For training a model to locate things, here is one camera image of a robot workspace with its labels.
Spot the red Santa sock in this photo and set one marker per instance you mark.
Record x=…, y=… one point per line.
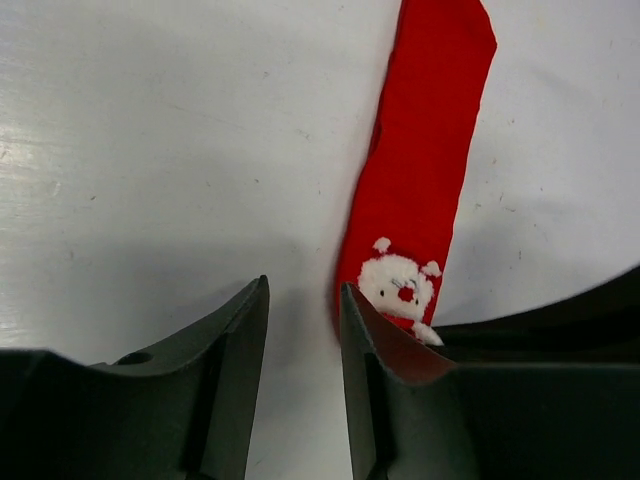
x=400, y=226

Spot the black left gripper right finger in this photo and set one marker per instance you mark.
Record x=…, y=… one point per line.
x=551, y=393

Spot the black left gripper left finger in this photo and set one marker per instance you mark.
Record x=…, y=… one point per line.
x=182, y=408

